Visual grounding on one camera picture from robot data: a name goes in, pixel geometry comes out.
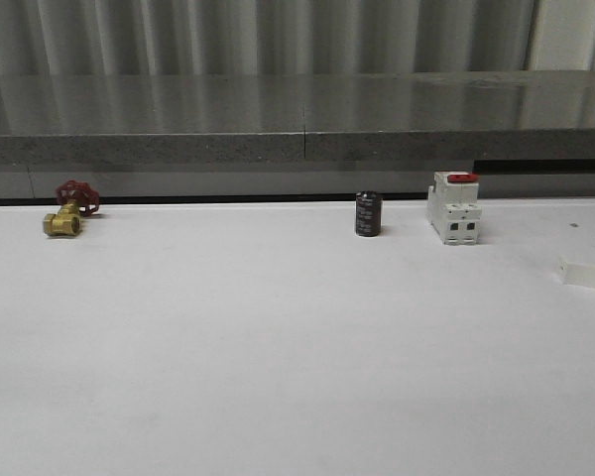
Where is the white half pipe clamp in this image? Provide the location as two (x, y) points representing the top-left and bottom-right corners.
(558, 259), (595, 290)

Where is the black cylindrical capacitor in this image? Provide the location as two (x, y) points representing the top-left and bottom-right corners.
(355, 190), (383, 237)

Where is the brass valve red handwheel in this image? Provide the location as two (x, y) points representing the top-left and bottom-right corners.
(43, 179), (100, 237)

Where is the grey stone shelf ledge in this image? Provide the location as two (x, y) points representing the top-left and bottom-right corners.
(0, 71), (595, 170)

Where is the white circuit breaker red switch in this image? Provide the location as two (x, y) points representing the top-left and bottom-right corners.
(426, 172), (482, 245)

